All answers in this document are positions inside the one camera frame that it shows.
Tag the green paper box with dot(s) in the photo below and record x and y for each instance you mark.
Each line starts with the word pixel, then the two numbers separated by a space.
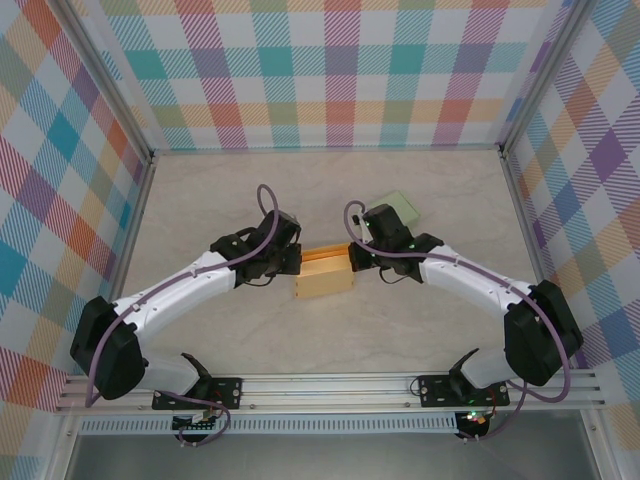
pixel 405 210

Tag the orange paper box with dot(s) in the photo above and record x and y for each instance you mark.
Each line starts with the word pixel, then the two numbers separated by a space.
pixel 322 282

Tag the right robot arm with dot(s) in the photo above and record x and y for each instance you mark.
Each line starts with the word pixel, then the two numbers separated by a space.
pixel 465 280

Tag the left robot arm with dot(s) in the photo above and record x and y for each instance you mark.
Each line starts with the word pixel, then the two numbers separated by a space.
pixel 185 285

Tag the small circuit board with LED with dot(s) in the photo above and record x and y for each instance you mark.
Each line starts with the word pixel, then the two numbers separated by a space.
pixel 475 419

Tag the grey metal sheet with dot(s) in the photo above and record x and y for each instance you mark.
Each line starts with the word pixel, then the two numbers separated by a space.
pixel 325 457

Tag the thin aluminium floor rail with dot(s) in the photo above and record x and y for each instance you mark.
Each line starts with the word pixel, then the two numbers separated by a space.
pixel 325 149

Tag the wide aluminium base rail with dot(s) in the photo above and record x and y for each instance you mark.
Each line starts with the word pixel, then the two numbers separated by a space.
pixel 325 392

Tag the aluminium side floor rail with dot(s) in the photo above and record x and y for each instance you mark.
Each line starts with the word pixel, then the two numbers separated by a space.
pixel 128 250
pixel 535 250

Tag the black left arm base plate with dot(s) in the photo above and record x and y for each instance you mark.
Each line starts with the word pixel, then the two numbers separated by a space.
pixel 230 392

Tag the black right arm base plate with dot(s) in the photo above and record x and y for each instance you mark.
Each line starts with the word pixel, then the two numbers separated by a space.
pixel 435 390

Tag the aluminium frame post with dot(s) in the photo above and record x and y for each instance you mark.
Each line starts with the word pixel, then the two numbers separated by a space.
pixel 542 75
pixel 107 80

